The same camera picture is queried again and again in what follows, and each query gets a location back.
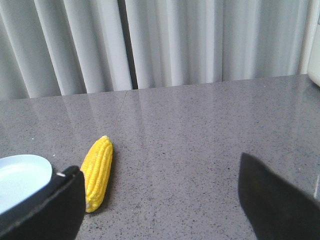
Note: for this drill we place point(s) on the yellow corn cob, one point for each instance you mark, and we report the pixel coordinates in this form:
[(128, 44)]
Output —
[(96, 168)]

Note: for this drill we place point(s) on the white pleated curtain right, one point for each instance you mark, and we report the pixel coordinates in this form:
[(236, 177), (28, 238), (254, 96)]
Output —
[(180, 42)]

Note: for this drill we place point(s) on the white pleated curtain left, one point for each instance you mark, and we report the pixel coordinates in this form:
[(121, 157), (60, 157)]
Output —
[(63, 47)]

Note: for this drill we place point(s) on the light blue round plate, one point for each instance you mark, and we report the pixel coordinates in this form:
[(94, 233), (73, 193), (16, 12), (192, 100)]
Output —
[(21, 176)]

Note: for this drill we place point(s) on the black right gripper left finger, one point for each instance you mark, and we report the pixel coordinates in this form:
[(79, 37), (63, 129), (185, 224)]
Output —
[(55, 212)]

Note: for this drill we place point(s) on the white pleated curtain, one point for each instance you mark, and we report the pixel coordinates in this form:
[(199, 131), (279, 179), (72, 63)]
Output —
[(180, 42), (63, 47)]

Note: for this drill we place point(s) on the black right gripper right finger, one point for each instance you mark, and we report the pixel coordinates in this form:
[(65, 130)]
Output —
[(276, 209)]

